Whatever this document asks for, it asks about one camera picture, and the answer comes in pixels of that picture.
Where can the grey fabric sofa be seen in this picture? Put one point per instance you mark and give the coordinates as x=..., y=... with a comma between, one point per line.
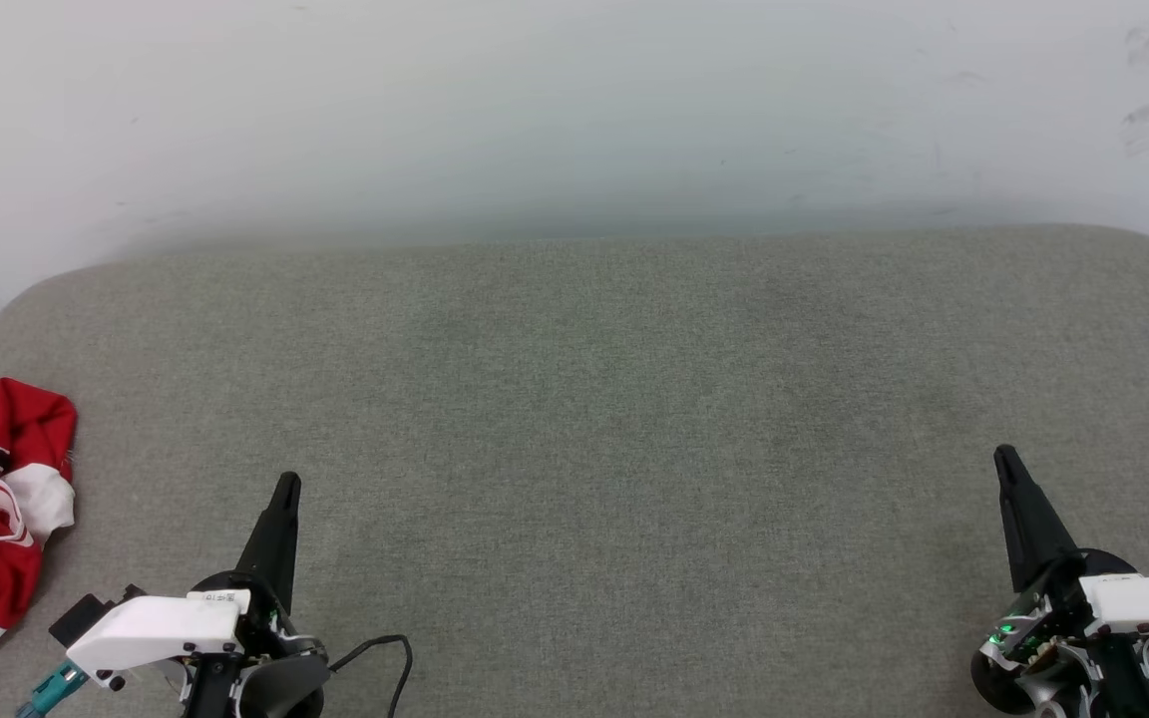
x=584, y=399

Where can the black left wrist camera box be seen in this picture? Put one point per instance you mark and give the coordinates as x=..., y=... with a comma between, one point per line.
x=81, y=618

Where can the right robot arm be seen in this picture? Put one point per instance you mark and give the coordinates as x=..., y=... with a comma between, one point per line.
x=1123, y=688

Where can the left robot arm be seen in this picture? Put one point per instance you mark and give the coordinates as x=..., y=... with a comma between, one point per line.
x=275, y=693

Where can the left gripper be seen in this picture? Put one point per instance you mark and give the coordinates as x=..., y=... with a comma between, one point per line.
x=156, y=628

